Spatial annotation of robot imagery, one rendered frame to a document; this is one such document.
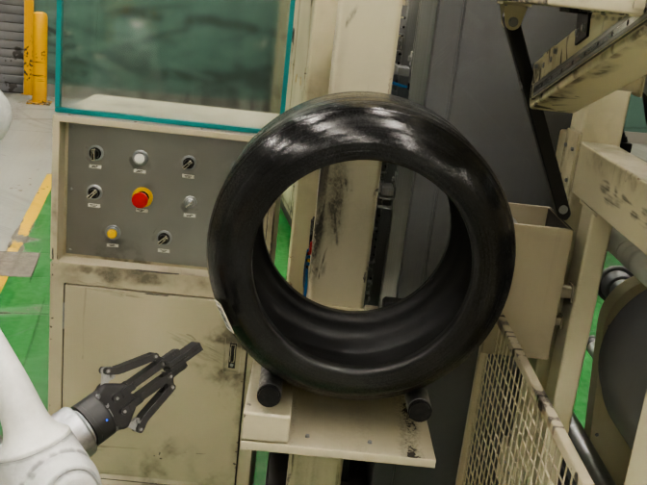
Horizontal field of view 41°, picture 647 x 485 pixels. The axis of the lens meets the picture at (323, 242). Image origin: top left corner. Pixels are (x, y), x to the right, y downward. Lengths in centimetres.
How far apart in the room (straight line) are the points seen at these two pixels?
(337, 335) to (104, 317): 70
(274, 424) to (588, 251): 76
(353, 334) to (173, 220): 62
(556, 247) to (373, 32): 59
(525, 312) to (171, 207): 90
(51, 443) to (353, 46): 100
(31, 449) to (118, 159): 111
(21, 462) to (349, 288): 92
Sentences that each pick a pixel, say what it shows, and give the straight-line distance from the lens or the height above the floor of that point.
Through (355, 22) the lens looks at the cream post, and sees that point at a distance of 180.
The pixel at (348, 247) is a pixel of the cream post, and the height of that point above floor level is 109.
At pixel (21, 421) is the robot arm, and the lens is 123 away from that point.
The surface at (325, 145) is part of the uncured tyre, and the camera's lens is 144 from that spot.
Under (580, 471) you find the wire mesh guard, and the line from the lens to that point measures 134.
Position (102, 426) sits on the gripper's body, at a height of 94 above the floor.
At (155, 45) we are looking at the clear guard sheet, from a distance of 211.
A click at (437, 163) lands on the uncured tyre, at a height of 137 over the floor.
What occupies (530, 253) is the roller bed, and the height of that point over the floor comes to 114.
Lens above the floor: 163
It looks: 17 degrees down
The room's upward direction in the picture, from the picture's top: 6 degrees clockwise
